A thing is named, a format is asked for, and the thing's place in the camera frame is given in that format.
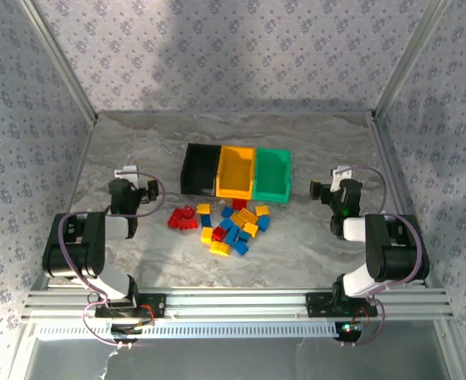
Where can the green plastic bin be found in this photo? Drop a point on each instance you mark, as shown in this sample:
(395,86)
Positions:
(270,174)

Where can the long red lego brick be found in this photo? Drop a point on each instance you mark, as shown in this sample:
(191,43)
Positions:
(188,225)

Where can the black plastic bin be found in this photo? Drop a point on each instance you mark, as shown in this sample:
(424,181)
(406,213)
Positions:
(199,170)

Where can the long yellow lego brick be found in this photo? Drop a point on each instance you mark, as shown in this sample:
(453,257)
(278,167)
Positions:
(220,248)
(249,215)

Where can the yellow plastic bin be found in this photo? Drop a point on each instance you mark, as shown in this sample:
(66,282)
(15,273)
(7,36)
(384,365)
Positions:
(235,170)

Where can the small blue lego brick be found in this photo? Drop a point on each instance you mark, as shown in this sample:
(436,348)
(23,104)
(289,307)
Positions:
(243,236)

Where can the long blue lego brick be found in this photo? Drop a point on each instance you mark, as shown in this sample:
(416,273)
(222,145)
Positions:
(231,235)

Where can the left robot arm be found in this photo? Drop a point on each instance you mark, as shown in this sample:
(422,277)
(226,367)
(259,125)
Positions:
(74,245)

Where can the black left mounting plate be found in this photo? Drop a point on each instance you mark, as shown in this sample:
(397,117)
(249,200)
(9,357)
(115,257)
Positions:
(157,305)

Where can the black mounting plate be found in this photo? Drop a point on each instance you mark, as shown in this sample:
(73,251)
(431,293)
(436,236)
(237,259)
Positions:
(157,305)
(316,305)

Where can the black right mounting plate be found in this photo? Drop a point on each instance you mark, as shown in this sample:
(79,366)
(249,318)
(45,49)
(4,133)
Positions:
(316,305)

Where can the right controller board with LEDs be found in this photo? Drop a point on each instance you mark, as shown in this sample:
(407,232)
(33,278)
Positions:
(350,328)

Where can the left controller board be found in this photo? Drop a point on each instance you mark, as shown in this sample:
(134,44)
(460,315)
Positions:
(126,328)

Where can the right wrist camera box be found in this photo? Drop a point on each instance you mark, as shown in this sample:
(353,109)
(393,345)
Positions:
(341,173)

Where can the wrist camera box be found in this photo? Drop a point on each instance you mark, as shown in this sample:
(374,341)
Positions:
(341,173)
(126,172)

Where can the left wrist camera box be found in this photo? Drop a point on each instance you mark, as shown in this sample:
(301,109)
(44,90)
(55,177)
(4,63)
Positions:
(126,172)

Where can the aluminium side rail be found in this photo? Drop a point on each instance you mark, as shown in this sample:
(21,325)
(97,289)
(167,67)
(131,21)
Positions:
(81,162)
(387,158)

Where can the aluminium rear rail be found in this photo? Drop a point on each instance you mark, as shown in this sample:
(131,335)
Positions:
(237,113)

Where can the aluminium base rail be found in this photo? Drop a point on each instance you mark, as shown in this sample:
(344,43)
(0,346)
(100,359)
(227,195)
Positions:
(237,305)

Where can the aluminium frame post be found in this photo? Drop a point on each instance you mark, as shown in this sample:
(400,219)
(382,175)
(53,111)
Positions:
(58,59)
(407,59)

